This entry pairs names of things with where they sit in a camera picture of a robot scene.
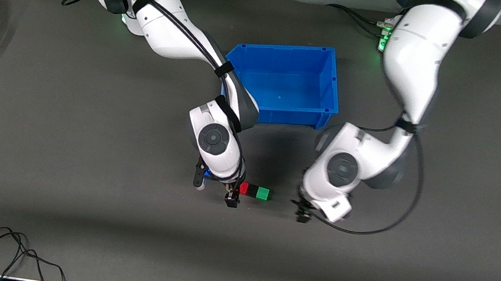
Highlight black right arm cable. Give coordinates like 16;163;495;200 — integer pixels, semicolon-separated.
39;0;271;194

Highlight black arm base cables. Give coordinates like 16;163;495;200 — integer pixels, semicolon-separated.
323;2;397;39

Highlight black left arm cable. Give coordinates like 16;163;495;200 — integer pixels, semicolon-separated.
307;107;433;244

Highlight blue plastic bin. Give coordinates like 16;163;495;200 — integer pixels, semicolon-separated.
217;33;348;134

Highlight grey table mat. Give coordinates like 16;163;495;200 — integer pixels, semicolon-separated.
0;0;501;281

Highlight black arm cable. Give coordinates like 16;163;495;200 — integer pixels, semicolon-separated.
307;107;433;244
39;0;271;194

